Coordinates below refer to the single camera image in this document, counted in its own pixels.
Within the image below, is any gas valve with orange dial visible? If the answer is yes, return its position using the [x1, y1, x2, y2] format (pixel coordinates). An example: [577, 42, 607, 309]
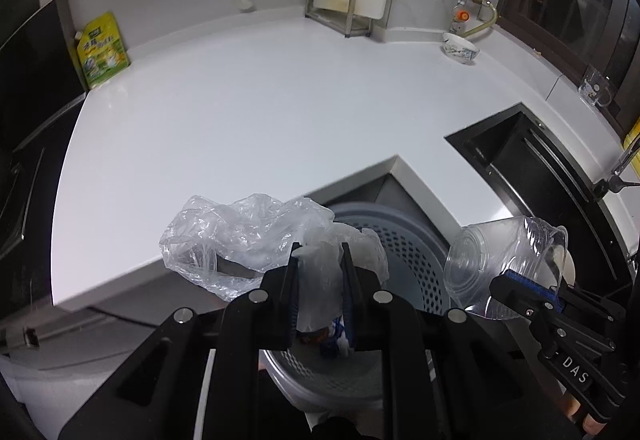
[450, 0, 489, 34]

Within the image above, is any metal board rack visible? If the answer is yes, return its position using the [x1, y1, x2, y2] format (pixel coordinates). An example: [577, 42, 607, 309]
[305, 0, 374, 39]

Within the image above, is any clear plastic cup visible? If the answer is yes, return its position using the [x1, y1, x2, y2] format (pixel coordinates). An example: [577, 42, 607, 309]
[444, 215, 570, 321]

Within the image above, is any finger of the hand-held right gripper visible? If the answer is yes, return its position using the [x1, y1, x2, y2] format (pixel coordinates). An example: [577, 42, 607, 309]
[559, 282, 630, 366]
[489, 269, 571, 361]

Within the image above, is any black glass appliance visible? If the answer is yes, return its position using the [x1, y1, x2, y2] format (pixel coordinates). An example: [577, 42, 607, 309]
[0, 0, 87, 281]

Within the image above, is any chrome faucet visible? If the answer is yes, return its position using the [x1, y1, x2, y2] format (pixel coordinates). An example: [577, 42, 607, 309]
[607, 135, 640, 182]

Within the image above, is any white floral bowl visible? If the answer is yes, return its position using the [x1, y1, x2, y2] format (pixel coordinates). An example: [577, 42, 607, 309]
[441, 31, 481, 65]

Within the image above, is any clear plastic bag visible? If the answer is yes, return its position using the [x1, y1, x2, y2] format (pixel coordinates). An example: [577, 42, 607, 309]
[160, 193, 390, 332]

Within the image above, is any green yellow refill pouch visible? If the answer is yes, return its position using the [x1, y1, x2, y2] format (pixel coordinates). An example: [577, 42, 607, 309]
[75, 12, 132, 90]

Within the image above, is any yellow gas hose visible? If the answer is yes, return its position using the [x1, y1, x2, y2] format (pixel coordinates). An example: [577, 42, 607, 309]
[462, 2, 499, 41]

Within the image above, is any black kitchen sink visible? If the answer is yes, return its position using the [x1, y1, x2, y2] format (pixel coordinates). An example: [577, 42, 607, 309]
[444, 102, 640, 303]

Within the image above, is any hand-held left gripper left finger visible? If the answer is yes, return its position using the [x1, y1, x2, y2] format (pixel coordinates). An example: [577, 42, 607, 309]
[57, 242, 302, 440]

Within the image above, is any clear printed mug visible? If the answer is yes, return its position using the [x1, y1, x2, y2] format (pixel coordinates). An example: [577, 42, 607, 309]
[579, 66, 614, 109]

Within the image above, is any person's right hand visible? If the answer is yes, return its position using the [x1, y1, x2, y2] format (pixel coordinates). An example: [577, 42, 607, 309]
[562, 392, 608, 439]

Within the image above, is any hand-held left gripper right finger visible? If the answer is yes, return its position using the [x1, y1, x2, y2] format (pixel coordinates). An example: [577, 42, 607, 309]
[341, 243, 583, 440]

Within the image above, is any blue white wrapper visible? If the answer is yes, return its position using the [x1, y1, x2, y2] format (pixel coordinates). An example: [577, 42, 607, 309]
[320, 317, 353, 358]

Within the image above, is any grey perforated waste basket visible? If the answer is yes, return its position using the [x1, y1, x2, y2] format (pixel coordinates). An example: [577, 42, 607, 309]
[260, 201, 482, 413]

